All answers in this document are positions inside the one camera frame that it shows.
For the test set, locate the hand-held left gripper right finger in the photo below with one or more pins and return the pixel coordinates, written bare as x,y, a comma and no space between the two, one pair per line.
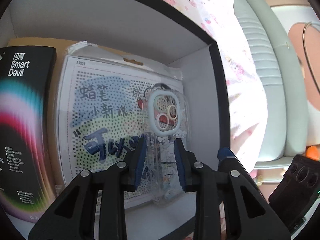
181,165

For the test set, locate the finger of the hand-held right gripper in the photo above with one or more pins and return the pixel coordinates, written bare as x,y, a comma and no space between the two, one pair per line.
226,160

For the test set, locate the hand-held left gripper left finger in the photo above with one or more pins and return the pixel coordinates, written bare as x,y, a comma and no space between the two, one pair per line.
141,160

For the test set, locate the clear cartoon phone case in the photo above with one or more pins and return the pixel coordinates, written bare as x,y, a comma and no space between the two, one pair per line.
160,155

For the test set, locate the clear plastic phone case package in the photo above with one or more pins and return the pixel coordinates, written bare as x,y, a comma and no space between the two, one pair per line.
100,100

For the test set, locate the black screen protector box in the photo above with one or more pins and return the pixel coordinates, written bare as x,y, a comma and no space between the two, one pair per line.
22,120

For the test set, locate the black cardboard box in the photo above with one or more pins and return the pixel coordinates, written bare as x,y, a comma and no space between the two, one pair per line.
100,17

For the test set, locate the orange toy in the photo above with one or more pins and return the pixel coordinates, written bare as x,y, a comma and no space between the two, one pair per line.
313,153

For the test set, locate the pink and cream rug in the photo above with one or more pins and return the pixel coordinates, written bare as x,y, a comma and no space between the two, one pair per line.
297,37

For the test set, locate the round metal hoop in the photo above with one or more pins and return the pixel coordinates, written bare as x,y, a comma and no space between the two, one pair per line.
303,36

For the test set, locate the grey padded bed frame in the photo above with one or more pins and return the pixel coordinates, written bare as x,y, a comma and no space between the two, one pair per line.
270,80

